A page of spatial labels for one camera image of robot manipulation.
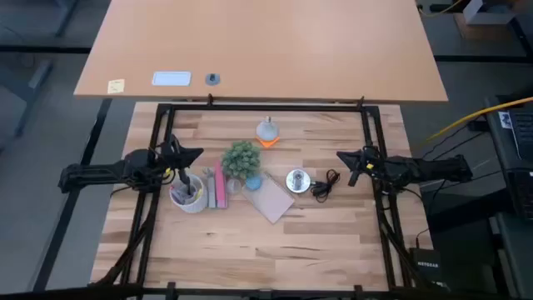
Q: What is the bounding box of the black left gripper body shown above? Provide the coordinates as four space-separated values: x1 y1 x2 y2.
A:
157 135 191 184

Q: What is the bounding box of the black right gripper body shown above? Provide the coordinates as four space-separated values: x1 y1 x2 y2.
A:
348 145 386 188

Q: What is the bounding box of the white reflector lightbulb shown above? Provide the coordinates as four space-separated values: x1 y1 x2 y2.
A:
255 116 281 142

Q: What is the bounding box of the grey stapler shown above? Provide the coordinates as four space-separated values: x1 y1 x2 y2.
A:
202 166 217 209

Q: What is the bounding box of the white textured pen cup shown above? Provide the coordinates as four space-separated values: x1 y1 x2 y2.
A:
168 173 208 214

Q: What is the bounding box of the green artificial potted plant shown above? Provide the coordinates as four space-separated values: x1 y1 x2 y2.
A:
221 140 262 180

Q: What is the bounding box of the clear tape roll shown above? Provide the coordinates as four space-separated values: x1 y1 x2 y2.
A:
226 177 243 196

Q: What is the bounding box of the white rectangular card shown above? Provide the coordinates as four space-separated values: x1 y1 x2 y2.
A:
151 71 192 88

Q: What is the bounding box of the yellow sticky note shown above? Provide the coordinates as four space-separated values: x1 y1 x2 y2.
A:
107 78 126 95

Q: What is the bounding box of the kraft spiral notebook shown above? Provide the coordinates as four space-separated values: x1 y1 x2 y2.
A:
241 171 296 225

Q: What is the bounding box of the black Netgear router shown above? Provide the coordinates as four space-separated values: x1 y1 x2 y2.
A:
409 247 442 284

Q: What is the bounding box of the beige desk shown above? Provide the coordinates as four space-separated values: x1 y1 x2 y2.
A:
73 0 449 103

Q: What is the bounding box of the black computer tower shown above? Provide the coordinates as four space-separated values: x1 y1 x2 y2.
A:
485 94 533 220

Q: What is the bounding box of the grey desk base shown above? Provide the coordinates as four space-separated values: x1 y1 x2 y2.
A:
0 57 53 151

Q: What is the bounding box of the cardboard box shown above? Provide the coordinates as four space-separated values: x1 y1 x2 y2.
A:
453 12 521 42

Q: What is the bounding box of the grey box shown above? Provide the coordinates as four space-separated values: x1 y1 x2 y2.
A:
462 0 517 25

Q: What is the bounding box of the black lamp cable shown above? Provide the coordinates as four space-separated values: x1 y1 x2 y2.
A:
310 168 341 204

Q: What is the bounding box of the black aluminium table frame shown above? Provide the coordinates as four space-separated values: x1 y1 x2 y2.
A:
89 94 451 300

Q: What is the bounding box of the black cable bundle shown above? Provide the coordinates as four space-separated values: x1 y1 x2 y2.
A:
376 199 421 288
93 199 153 288

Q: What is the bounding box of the thick yellow cable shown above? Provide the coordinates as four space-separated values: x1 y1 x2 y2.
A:
424 96 533 145

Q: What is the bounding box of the thin yellow cable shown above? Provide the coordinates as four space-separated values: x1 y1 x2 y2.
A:
418 0 463 18

